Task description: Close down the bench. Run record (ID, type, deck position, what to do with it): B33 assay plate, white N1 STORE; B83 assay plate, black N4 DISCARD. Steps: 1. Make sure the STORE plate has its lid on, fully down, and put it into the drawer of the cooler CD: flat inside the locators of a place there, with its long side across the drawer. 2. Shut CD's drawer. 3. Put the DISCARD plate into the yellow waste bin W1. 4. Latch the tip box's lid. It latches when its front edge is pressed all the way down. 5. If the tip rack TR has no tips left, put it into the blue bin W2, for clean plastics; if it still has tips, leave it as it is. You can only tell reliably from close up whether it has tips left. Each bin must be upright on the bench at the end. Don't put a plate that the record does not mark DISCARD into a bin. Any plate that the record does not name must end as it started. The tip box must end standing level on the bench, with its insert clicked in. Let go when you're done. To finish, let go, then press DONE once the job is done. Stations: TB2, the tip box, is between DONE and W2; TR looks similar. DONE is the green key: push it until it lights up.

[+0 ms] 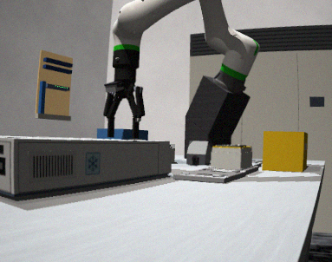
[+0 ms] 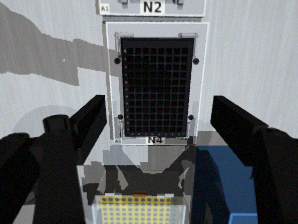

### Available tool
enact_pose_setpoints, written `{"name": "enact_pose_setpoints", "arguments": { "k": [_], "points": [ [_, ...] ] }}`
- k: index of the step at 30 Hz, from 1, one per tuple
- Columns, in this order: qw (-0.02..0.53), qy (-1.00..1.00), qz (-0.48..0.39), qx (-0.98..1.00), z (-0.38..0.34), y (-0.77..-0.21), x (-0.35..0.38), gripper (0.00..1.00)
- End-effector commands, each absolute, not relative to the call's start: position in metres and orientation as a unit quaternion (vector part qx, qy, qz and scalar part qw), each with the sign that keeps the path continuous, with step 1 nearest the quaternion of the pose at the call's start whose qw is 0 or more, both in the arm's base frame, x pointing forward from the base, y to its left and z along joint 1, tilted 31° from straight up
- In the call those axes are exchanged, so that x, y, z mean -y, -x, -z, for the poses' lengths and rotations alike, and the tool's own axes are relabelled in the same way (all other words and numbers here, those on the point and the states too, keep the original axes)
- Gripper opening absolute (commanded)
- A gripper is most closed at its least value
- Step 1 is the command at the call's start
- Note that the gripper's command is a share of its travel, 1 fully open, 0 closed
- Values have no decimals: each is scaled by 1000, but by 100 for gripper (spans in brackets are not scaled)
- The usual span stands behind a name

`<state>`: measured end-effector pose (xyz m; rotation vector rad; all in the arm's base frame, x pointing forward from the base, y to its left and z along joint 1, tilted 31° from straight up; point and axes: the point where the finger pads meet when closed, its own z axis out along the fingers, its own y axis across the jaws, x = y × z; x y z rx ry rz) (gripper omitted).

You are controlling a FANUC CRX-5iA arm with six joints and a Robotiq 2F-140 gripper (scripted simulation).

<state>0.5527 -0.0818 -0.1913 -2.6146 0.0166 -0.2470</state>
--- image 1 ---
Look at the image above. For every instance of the yellow bin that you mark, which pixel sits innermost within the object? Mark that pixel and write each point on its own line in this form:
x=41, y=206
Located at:
x=284, y=151

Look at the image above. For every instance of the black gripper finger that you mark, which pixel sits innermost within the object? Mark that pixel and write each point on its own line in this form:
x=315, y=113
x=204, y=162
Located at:
x=112, y=99
x=140, y=107

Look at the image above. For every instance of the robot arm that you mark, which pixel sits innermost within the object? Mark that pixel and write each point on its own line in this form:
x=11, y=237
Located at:
x=134, y=18

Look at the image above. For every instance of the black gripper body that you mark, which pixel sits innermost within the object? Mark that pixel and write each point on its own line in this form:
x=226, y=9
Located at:
x=128, y=76

